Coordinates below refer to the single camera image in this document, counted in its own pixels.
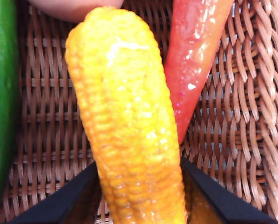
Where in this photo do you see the orange carrot with green leaves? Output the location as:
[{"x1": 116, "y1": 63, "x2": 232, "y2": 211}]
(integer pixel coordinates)
[{"x1": 163, "y1": 0, "x2": 235, "y2": 145}]

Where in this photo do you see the brown wicker basket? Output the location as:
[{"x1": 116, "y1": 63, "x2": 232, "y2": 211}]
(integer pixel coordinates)
[{"x1": 0, "y1": 0, "x2": 278, "y2": 224}]

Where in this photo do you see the green chili pepper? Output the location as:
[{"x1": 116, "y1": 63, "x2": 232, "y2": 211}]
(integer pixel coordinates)
[{"x1": 0, "y1": 0, "x2": 20, "y2": 210}]

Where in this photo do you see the yellow corn cob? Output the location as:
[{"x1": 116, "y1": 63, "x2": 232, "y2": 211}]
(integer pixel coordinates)
[{"x1": 65, "y1": 6, "x2": 188, "y2": 224}]

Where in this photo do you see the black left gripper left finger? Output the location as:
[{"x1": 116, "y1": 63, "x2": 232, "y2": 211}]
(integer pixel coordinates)
[{"x1": 10, "y1": 162, "x2": 102, "y2": 224}]

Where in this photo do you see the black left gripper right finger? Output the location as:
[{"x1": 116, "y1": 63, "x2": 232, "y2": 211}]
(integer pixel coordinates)
[{"x1": 180, "y1": 156, "x2": 278, "y2": 224}]

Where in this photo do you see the pale brown egg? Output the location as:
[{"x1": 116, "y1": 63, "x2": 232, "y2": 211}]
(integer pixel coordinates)
[{"x1": 28, "y1": 0, "x2": 125, "y2": 23}]

